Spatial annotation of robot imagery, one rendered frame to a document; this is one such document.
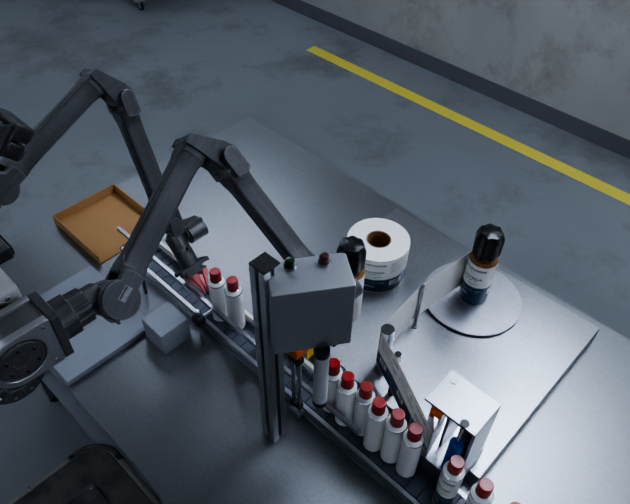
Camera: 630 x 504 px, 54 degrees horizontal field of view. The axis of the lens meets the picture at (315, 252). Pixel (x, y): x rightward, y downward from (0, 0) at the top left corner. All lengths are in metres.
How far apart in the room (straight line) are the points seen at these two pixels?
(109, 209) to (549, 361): 1.62
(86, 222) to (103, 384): 0.73
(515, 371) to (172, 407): 0.99
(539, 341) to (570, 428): 0.27
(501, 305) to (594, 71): 2.63
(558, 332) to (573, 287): 1.45
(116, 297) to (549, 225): 2.93
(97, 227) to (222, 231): 0.46
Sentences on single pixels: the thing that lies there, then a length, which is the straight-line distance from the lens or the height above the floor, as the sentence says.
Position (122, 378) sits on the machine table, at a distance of 1.91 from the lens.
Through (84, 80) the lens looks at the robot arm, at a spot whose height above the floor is 1.58.
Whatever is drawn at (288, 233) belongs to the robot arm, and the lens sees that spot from 1.44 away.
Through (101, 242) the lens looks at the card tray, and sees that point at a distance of 2.31.
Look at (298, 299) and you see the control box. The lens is 1.20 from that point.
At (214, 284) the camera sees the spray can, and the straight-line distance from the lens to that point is 1.79.
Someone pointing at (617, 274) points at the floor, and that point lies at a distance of 3.64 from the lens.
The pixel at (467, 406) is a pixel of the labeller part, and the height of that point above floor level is 1.14.
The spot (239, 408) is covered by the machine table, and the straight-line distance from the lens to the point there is 1.80.
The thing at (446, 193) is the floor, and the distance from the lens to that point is 3.82.
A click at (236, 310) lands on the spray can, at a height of 0.98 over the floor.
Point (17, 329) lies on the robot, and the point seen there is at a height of 1.50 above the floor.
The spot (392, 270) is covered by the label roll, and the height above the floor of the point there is 0.98.
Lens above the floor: 2.37
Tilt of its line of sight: 45 degrees down
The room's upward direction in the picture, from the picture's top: 1 degrees clockwise
